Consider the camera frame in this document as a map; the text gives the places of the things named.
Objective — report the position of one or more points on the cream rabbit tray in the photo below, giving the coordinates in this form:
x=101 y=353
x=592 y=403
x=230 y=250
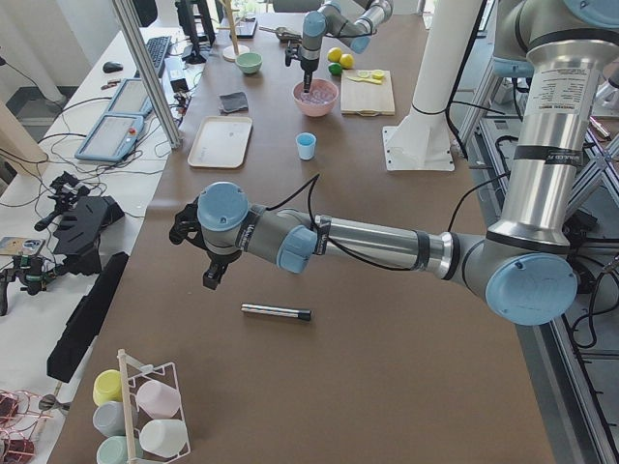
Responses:
x=221 y=142

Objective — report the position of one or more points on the yellow lemon outer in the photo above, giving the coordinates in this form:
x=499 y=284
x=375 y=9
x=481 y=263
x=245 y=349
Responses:
x=334 y=55

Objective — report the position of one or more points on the white cup rack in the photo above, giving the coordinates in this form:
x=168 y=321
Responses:
x=139 y=412

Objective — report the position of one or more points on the wooden cutting board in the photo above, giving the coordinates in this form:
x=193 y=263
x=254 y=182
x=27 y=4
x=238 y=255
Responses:
x=366 y=99

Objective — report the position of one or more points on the pink bowl of ice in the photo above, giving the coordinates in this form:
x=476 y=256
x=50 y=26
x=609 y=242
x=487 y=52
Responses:
x=319 y=100

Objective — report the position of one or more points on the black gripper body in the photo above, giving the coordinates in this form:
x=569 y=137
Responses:
x=308 y=64
x=218 y=261

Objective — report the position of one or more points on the steel muddler black tip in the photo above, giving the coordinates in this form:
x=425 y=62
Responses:
x=301 y=314

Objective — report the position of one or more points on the mint green bowl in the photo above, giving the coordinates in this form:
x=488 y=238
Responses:
x=249 y=62

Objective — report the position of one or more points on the grey folded cloth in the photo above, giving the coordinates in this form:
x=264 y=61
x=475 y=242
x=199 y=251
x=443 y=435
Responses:
x=233 y=102

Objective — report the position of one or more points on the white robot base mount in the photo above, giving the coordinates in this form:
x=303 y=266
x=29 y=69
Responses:
x=421 y=141

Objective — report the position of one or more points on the blue teach pendant far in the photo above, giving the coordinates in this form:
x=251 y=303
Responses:
x=131 y=98

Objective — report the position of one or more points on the blue teach pendant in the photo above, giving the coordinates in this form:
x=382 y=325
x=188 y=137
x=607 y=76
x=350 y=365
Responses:
x=112 y=138
x=131 y=98

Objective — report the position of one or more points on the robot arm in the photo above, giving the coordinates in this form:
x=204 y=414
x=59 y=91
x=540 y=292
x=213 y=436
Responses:
x=332 y=165
x=328 y=20

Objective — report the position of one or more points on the yellow plastic knife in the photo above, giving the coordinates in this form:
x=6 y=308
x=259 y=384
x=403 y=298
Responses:
x=369 y=80

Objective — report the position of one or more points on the yellow lemon near board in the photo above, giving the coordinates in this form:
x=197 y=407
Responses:
x=347 y=61

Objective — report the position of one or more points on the wooden cup stand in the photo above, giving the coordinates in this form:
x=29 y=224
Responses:
x=231 y=52

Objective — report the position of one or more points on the blue teach pendant near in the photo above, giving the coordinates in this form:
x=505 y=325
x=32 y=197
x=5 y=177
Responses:
x=112 y=138

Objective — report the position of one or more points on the green lime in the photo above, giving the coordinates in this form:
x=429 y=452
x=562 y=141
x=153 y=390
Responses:
x=335 y=69

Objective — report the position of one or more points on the light blue cup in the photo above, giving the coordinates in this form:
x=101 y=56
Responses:
x=306 y=143

